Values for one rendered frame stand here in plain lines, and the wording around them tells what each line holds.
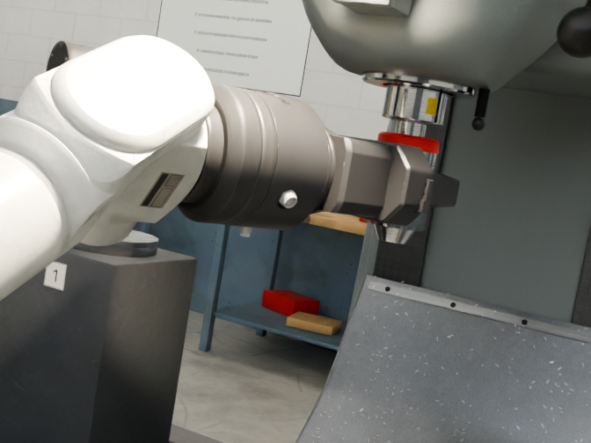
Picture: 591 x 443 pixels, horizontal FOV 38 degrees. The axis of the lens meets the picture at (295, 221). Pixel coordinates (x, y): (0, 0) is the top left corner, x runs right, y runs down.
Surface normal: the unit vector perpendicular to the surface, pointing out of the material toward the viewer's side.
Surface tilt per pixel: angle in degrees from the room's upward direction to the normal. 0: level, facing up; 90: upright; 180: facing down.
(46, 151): 74
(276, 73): 90
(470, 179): 90
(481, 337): 63
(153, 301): 90
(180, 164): 131
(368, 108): 90
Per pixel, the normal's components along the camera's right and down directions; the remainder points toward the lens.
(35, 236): 0.91, 0.10
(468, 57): 0.15, 0.81
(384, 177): 0.60, 0.18
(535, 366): -0.33, -0.44
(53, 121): -0.01, -0.22
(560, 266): -0.46, 0.01
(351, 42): -0.61, 0.65
